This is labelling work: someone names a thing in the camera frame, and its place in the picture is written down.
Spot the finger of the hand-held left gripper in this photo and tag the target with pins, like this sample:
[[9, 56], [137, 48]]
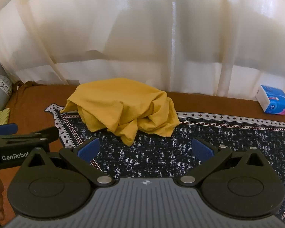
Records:
[[4, 129], [48, 134]]

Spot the yellow shirt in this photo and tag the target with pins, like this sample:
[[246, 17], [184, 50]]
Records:
[[121, 104]]

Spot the dark patterned blanket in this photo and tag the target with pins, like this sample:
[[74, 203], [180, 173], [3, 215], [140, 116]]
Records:
[[156, 152]]

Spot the blue white tissue pack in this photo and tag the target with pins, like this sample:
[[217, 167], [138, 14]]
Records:
[[273, 99]]

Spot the grey zigzag pillow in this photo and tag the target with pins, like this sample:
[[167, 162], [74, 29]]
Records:
[[0, 90]]

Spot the white sheer curtain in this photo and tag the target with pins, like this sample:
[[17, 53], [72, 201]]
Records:
[[133, 28]]

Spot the yellow-green cloth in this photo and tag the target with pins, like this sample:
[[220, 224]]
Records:
[[3, 115]]

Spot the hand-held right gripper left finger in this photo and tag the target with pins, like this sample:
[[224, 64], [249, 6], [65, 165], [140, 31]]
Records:
[[89, 150]]

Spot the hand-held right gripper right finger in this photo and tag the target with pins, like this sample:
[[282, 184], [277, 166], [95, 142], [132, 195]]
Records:
[[202, 150]]

